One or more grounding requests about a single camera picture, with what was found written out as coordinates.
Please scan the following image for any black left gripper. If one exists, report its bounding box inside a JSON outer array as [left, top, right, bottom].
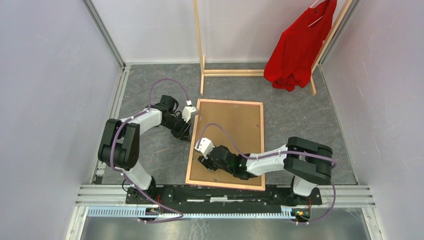
[[161, 114, 193, 143]]

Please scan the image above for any pink wooden picture frame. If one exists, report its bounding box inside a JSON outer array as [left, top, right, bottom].
[[185, 98, 267, 192]]

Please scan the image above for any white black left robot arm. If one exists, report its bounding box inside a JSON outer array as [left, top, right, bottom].
[[97, 95, 199, 204]]

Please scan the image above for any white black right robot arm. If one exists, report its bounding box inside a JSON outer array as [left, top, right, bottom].
[[194, 136, 337, 204]]

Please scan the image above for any wooden clothes rack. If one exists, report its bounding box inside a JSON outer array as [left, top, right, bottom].
[[192, 0, 355, 96]]

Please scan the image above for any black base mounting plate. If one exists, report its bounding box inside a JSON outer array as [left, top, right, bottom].
[[125, 184, 323, 215]]

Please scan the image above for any red t-shirt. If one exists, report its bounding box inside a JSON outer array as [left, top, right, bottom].
[[263, 0, 338, 92]]

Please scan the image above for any pink clothes hanger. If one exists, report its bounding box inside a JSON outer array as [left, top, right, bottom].
[[307, 0, 332, 29]]

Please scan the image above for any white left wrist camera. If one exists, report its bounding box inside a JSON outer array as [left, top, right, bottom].
[[181, 100, 199, 123]]

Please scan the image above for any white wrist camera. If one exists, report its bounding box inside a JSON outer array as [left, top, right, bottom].
[[181, 100, 199, 123], [194, 137, 215, 159]]

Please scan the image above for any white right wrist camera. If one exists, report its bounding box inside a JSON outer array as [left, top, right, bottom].
[[194, 137, 215, 159]]

